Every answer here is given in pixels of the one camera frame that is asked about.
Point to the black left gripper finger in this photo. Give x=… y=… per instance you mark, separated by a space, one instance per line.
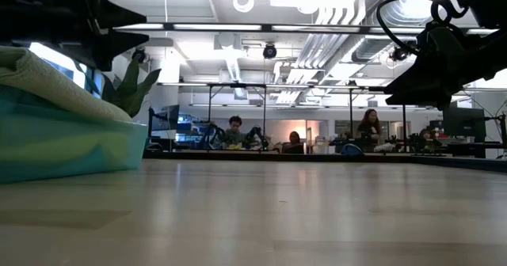
x=115 y=46
x=115 y=14

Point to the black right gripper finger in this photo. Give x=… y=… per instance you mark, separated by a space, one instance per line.
x=412 y=84
x=420 y=101

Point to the pale green microfiber towel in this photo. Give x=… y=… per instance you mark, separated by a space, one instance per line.
x=47 y=84

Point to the black distant robot arm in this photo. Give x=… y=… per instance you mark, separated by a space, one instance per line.
x=214 y=135
x=257 y=135

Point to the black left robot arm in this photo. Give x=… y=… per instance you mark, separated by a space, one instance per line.
x=20 y=8

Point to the black round ceiling device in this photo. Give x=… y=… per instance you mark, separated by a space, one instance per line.
x=269 y=51
x=138 y=55

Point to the black ceiling-mounted device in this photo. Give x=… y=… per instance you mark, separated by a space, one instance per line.
x=398 y=54

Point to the person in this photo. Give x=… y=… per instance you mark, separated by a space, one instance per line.
x=294 y=141
x=428 y=137
x=235 y=135
x=369 y=127

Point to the large glass window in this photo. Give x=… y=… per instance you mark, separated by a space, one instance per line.
x=59 y=62

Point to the black computer monitor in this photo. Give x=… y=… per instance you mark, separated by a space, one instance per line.
x=166 y=117
x=463 y=123

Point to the green succulent plant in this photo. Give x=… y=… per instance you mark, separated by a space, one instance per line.
x=130 y=96

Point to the dark blue rounded object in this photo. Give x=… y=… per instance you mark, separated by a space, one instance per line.
x=352 y=150

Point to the long ceiling light fixture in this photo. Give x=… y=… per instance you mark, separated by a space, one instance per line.
x=317 y=28
x=218 y=27

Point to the round white ceiling lamp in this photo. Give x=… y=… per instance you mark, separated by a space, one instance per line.
x=234 y=2

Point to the silver ventilation duct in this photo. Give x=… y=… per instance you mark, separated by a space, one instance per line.
x=372 y=48

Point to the black metal rig frame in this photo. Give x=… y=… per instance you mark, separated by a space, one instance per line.
x=237 y=85
x=351 y=111

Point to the black metal table frame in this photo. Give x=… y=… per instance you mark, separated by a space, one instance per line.
x=277 y=156

